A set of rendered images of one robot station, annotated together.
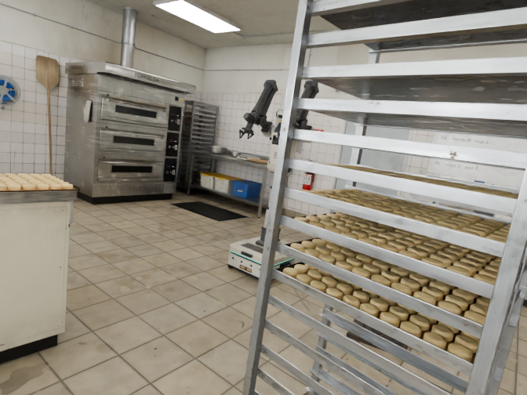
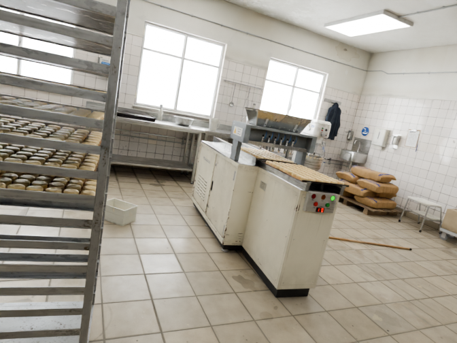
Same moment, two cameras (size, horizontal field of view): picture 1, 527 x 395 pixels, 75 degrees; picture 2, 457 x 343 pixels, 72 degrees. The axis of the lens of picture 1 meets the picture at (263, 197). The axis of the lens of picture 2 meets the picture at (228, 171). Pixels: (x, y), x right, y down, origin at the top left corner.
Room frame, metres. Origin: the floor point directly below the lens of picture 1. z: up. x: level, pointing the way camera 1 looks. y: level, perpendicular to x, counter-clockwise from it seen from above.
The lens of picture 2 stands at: (2.26, -1.07, 1.27)
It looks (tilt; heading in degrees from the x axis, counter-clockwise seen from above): 11 degrees down; 118
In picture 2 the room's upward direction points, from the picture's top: 11 degrees clockwise
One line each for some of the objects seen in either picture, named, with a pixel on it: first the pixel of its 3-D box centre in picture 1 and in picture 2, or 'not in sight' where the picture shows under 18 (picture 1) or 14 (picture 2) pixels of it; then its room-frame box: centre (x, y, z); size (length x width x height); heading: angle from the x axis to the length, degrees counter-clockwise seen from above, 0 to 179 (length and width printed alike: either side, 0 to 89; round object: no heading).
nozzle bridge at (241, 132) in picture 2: not in sight; (271, 146); (1.19, 1.67, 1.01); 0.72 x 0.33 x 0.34; 50
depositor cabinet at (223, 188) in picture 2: not in sight; (240, 191); (0.83, 1.98, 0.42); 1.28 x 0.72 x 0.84; 140
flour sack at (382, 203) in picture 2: not in sight; (376, 201); (2.07, 5.02, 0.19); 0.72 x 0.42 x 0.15; 58
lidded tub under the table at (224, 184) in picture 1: (228, 184); not in sight; (6.42, 0.69, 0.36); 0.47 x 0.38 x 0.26; 144
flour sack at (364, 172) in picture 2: not in sight; (371, 174); (1.86, 5.17, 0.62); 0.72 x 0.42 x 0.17; 150
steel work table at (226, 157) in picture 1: (235, 179); not in sight; (6.34, 0.57, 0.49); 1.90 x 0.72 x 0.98; 54
